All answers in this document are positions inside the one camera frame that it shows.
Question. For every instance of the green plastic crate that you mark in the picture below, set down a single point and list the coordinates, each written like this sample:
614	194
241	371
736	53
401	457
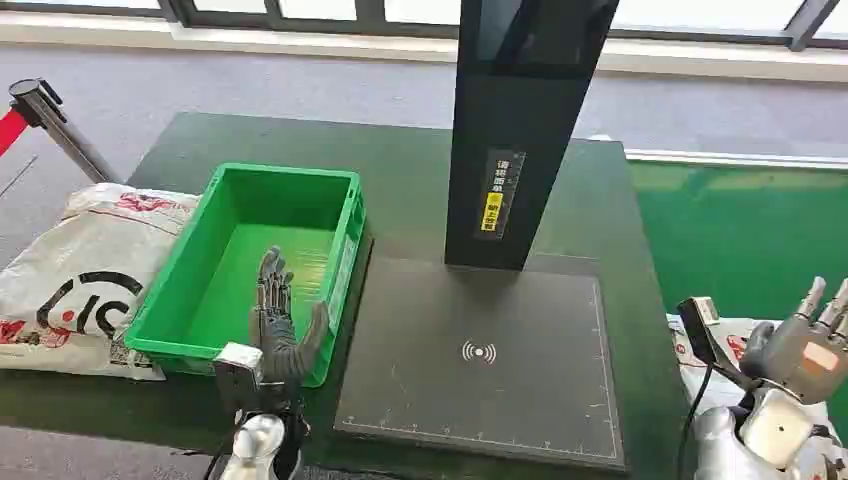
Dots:
232	265

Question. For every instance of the steel stanchion post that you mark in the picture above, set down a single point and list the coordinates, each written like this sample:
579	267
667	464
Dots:
66	139

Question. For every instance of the dark window frame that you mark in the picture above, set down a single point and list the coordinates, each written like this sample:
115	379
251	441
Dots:
318	26

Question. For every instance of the red barrier belt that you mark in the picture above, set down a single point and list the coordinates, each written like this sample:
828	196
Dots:
10	129

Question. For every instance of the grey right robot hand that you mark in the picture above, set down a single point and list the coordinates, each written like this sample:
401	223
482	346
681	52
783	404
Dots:
805	364

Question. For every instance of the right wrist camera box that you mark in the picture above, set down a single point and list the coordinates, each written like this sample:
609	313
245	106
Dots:
699	318

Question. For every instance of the white parcel bag red print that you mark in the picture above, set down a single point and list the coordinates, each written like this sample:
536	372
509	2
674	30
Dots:
732	331

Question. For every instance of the large white parcel black logo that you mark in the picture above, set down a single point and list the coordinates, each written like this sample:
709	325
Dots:
66	265

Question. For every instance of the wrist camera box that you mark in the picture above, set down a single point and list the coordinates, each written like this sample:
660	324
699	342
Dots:
237	378
699	318

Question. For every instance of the yellow and black label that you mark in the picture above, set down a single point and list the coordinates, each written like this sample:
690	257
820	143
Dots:
493	212

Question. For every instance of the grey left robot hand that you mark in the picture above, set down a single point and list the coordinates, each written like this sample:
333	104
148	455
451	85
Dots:
278	344

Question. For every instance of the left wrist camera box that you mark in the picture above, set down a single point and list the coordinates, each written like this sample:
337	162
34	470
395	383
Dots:
237	378

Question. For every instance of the black scanner stand with base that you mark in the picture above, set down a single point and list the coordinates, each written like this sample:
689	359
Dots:
477	397

